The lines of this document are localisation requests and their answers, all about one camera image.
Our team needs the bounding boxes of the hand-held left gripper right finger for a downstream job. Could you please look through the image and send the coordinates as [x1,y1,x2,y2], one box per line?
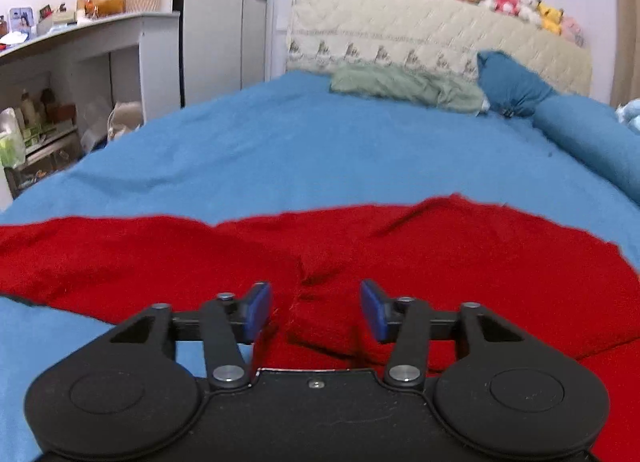
[360,279,524,388]

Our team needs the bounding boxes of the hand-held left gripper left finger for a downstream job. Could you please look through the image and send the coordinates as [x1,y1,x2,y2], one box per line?
[110,282,274,391]

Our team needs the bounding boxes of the red knit garment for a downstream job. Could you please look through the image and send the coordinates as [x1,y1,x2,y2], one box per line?
[0,194,640,462]

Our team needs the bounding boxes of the bed with blue sheet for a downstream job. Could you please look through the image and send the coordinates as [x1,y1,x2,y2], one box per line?
[0,69,640,462]

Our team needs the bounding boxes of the green pillow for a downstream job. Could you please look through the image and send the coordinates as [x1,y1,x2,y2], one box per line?
[330,64,488,115]

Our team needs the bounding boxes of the cream tote bag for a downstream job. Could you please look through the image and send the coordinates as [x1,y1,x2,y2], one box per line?
[107,102,144,140]

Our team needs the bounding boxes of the dark blue pillow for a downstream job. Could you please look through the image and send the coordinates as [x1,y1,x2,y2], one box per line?
[476,50,558,119]

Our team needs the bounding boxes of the blue duvet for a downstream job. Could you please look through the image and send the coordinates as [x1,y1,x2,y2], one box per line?
[532,94,640,205]

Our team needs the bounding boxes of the brown box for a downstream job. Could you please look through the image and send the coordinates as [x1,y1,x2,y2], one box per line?
[47,102,77,125]

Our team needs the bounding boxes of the cream quilted headboard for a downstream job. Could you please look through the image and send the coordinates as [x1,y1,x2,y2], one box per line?
[285,0,593,97]

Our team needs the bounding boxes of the grey and white wardrobe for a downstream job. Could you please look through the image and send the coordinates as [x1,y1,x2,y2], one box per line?
[177,0,273,107]

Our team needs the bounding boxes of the white desk shelf unit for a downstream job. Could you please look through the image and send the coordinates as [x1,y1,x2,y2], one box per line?
[0,12,181,213]

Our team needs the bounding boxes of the green packet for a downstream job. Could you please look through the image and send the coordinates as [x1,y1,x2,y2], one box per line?
[0,109,26,169]

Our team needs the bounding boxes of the light blue blanket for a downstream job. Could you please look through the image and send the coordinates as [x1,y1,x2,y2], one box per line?
[616,98,640,135]

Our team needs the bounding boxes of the beige curtain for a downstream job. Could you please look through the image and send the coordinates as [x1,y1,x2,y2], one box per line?
[610,0,640,107]

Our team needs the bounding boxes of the photo frame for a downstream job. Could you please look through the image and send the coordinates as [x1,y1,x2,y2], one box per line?
[9,8,35,37]

